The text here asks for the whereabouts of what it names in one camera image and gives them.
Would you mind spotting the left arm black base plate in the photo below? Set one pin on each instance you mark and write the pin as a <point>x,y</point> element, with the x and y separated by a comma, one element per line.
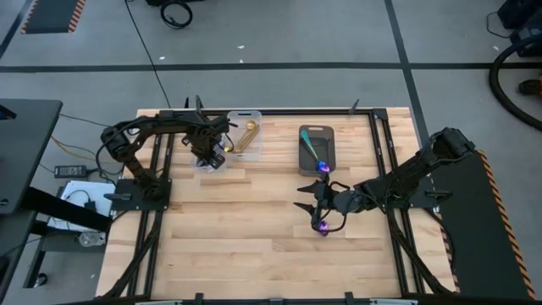
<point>127,203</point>

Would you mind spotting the black table clamp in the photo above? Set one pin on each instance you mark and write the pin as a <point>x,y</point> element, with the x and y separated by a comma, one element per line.
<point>186,103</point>

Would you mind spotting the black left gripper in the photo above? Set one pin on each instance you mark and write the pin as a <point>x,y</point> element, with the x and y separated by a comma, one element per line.
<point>205,135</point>

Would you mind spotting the black desk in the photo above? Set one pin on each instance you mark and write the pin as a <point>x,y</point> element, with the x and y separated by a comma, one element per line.
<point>25,148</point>

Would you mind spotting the white box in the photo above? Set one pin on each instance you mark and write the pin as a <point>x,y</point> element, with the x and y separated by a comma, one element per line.
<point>76,199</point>

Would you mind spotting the black hazard striped floor mat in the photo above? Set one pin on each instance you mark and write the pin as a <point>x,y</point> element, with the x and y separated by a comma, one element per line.
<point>51,14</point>

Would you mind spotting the clear plastic bin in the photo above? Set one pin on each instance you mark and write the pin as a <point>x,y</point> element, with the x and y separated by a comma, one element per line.
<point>254,154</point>
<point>203,170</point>

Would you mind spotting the black equipment case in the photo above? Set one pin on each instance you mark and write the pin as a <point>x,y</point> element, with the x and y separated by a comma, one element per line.
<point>525,17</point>

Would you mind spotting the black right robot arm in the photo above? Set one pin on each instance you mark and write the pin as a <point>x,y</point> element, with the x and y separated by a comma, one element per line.
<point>406,175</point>

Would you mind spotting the iridescent rainbow spoon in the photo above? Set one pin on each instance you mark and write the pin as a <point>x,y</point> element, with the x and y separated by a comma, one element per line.
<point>308,143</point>
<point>322,166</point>
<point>324,229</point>

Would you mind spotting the grey plastic bin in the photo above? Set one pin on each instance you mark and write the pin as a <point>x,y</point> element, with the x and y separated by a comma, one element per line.
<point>328,140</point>

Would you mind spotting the person's shoe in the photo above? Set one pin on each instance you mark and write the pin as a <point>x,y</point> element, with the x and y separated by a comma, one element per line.
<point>531,87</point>

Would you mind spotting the clear plastic bottle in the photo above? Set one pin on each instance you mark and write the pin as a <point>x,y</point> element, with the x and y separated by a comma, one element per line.
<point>91,239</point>

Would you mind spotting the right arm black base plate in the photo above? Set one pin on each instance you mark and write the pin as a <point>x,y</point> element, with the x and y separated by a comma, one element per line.
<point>436,197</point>

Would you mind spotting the black hazard striped platform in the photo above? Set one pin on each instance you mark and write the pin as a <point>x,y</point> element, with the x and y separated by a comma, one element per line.
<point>478,237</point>

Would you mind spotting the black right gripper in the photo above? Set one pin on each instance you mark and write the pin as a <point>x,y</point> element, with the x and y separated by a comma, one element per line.
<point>328,201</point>

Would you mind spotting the black aluminium table frame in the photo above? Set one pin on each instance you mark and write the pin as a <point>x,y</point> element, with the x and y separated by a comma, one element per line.
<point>275,112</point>

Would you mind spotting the black power adapter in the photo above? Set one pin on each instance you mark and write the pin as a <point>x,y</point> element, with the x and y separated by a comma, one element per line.
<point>70,171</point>

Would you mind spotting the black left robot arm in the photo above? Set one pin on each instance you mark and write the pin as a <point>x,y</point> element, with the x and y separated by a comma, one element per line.
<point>169,120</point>

